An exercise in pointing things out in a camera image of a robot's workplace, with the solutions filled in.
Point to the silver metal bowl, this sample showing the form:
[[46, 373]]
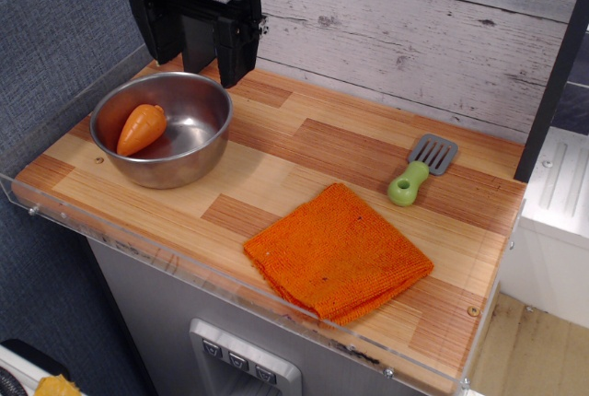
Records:
[[198, 112]]

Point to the orange toy carrot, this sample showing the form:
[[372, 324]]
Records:
[[145, 124]]

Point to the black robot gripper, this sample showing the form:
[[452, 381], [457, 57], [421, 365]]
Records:
[[236, 32]]

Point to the grey toy fridge cabinet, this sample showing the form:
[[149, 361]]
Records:
[[195, 340]]

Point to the clear acrylic table guard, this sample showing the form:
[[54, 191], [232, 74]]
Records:
[[288, 141]]

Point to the toy spatula green handle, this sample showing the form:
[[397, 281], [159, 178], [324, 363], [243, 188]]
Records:
[[432, 155]]

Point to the yellow object at corner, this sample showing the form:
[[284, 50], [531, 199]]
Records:
[[56, 386]]

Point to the orange knitted cloth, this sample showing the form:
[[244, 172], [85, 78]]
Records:
[[336, 257]]

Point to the white toy sink unit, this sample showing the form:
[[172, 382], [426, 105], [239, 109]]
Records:
[[546, 262]]

